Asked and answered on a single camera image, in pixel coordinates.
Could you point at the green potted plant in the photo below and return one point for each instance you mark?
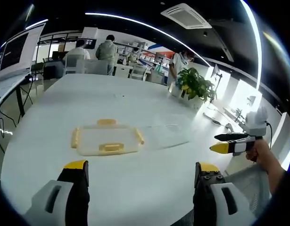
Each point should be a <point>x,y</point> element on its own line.
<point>196,88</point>

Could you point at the large display screen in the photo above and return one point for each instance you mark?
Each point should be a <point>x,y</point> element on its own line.
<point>16,54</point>

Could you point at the clear lid with yellow buckles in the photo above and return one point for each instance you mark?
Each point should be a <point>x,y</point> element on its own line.
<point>107,141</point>

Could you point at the ceiling air conditioner vent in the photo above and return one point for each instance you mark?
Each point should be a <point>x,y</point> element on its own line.
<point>186,16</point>

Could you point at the person's right hand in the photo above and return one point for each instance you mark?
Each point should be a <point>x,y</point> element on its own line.
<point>260,151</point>

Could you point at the grey mesh chair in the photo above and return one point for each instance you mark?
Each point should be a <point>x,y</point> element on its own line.
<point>251,186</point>

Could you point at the clear plastic container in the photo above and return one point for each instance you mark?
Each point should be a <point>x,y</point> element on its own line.
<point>168,131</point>

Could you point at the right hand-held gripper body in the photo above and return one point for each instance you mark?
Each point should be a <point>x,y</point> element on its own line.
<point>256,128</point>

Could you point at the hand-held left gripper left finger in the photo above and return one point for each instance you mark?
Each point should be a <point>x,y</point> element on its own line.
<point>52,200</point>

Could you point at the white office chair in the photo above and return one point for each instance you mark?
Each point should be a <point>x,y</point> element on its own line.
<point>138,71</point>
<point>74,64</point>
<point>96,67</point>

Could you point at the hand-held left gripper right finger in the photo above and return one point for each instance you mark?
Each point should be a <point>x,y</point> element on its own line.
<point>213,202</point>

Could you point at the white side desk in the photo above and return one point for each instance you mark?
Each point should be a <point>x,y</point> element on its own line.
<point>5,89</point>

